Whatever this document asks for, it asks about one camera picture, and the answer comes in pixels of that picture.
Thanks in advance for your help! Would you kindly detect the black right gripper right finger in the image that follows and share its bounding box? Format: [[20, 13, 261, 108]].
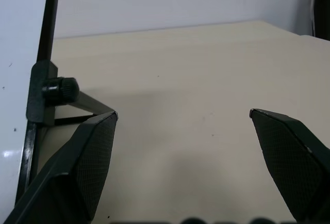
[[249, 108, 330, 224]]

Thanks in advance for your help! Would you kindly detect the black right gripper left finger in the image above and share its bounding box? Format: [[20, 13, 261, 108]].
[[0, 111, 119, 224]]

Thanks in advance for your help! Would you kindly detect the black whiteboard stand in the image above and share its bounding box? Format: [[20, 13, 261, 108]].
[[25, 60, 116, 127]]

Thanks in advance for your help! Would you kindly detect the black-framed whiteboard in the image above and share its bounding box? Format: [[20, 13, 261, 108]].
[[0, 0, 59, 206]]

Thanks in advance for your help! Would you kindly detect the dark upright object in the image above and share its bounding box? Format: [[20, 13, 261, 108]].
[[311, 0, 330, 42]]

